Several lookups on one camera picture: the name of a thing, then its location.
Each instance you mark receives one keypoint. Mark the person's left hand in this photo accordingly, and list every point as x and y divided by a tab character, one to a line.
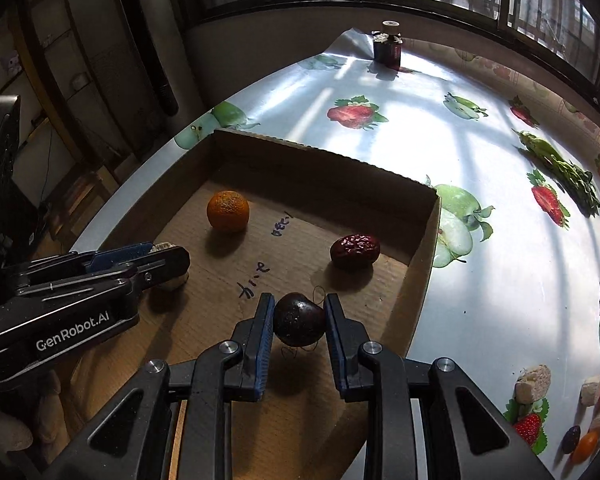
47	405

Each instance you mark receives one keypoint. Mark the green leafy vegetable bunch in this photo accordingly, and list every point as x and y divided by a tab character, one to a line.
560	170

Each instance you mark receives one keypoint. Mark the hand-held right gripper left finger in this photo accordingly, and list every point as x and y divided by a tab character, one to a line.
265	340

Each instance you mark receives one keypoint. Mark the dark round plum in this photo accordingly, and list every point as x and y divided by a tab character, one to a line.
299	320

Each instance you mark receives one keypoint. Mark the orange cherry tomato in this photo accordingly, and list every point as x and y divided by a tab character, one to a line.
585	447

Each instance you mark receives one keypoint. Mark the black monitor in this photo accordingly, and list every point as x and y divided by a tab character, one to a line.
0	160

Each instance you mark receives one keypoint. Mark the standing white air conditioner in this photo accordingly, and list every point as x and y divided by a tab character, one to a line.
145	35

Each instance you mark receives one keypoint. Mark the fruit printed tablecloth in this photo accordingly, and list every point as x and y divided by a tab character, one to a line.
480	285

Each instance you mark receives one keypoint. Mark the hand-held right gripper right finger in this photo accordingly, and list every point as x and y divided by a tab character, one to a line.
332	340

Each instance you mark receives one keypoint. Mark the black jar with cream lid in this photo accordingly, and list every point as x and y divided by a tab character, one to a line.
387	45

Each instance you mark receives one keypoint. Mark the wooden shelf unit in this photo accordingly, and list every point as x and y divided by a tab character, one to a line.
55	120

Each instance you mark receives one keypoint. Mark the shallow cardboard box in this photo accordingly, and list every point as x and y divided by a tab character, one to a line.
290	240

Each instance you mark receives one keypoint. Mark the red dried jujube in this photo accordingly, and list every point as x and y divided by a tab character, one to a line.
355	250

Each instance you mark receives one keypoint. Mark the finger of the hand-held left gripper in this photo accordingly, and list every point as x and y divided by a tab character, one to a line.
120	255
165	265

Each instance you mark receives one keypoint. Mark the small purple figure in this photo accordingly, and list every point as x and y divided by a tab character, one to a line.
11	65

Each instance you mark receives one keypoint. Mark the orange mandarin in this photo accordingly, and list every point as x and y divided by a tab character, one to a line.
228	211

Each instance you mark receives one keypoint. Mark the white wall switch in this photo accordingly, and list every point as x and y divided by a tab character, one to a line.
77	81

